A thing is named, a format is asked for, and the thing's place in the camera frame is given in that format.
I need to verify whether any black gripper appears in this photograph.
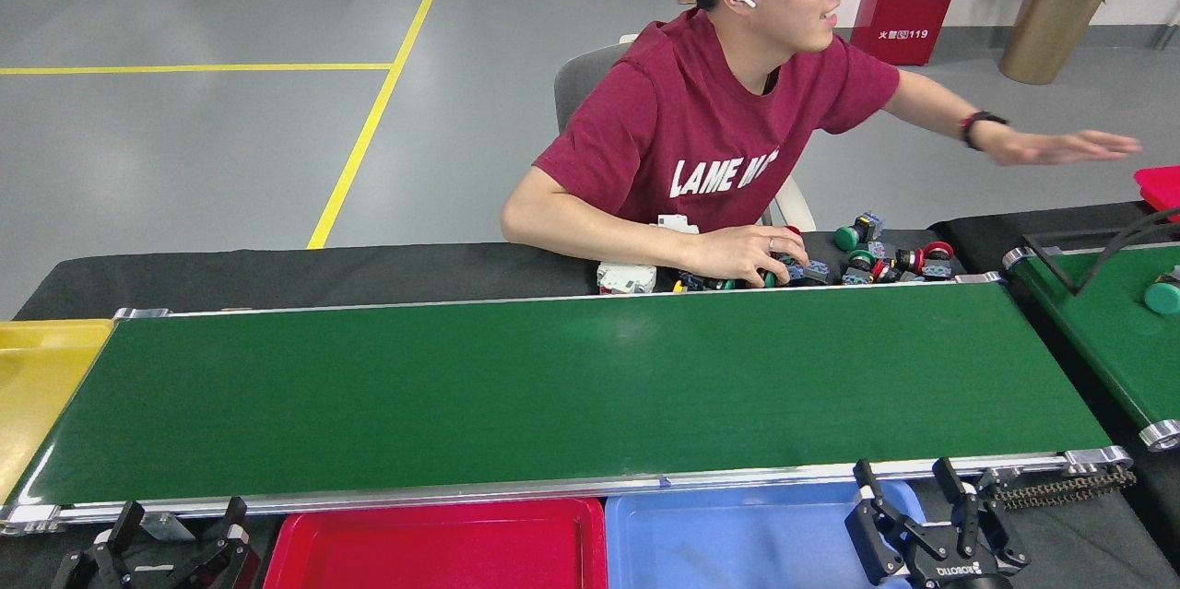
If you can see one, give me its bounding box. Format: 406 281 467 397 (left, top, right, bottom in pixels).
844 457 1031 589

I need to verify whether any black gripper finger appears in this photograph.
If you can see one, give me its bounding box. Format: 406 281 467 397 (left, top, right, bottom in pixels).
161 497 264 589
51 501 148 589

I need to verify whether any yellow plastic tray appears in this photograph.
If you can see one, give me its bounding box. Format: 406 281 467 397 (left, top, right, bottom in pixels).
0 319 116 502

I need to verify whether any blue plastic tray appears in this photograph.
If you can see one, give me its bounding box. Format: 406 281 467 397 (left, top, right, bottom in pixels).
604 478 927 589

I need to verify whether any red plastic tray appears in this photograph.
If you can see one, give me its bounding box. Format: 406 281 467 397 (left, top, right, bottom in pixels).
263 497 609 589

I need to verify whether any short green conveyor belt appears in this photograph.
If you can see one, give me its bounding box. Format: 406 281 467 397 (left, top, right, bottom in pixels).
1002 234 1180 454

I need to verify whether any long green conveyor belt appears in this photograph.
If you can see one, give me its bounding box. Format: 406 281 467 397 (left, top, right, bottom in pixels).
0 271 1135 536

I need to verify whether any person's right hand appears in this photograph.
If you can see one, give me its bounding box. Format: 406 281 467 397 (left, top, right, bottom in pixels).
684 225 810 288

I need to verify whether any person's left hand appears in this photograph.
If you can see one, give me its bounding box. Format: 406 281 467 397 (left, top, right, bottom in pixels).
988 130 1144 168

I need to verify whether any black wristwatch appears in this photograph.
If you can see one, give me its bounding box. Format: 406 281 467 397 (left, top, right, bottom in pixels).
959 110 1010 152

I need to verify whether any red plastic bin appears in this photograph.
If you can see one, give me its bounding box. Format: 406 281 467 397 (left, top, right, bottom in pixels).
1134 165 1180 223

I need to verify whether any person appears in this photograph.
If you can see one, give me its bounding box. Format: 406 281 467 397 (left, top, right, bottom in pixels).
501 0 1144 288

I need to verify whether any potted plant in gold pot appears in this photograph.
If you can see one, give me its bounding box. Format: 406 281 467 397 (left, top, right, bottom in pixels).
986 0 1180 86

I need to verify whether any black conveyor drive chain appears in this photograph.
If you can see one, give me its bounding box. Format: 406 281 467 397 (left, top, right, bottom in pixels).
977 465 1139 512

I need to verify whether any black cable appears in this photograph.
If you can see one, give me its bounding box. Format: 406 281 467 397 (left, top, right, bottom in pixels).
1023 206 1180 297

